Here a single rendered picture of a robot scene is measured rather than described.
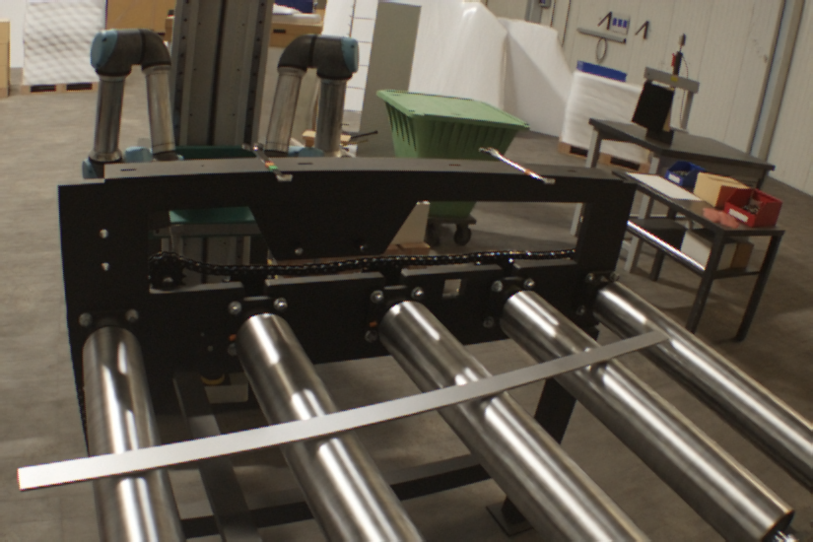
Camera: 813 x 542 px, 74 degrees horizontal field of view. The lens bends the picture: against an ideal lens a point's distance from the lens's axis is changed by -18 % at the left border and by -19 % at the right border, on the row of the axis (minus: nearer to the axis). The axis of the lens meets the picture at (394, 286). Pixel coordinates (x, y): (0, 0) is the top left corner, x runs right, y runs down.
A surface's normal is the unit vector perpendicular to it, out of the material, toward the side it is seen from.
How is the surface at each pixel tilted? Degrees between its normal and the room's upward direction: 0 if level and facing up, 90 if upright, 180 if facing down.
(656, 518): 0
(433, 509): 0
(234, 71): 90
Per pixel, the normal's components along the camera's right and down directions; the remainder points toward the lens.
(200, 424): 0.14, -0.89
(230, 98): 0.34, 0.45
